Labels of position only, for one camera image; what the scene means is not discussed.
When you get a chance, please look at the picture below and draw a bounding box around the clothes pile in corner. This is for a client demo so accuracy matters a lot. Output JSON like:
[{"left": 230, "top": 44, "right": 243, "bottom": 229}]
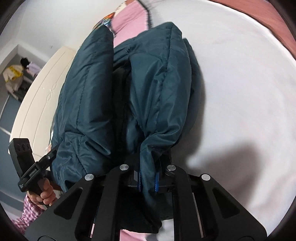
[{"left": 3, "top": 57, "right": 42, "bottom": 102}]

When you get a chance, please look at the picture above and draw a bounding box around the striped patchwork bedspread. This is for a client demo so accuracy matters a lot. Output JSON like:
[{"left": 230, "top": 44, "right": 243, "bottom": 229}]
[{"left": 90, "top": 0, "right": 296, "bottom": 241}]

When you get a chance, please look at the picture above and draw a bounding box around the colourful patterned pillow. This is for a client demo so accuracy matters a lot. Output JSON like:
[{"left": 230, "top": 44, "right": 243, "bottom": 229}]
[{"left": 93, "top": 12, "right": 115, "bottom": 31}]

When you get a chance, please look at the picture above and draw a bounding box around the cream headboard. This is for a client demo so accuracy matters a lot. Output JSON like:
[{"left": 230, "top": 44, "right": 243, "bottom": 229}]
[{"left": 10, "top": 46, "right": 77, "bottom": 161}]

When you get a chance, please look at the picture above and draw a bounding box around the plaid pink left sleeve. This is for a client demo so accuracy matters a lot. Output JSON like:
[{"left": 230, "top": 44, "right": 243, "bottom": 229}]
[{"left": 11, "top": 195, "right": 44, "bottom": 235}]

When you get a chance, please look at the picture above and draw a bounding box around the teal quilted puffer jacket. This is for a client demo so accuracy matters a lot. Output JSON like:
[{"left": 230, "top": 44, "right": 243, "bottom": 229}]
[{"left": 51, "top": 22, "right": 201, "bottom": 233}]

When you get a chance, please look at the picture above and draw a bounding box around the person's left hand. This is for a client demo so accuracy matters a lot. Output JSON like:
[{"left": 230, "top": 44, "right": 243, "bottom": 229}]
[{"left": 27, "top": 178, "right": 57, "bottom": 210}]

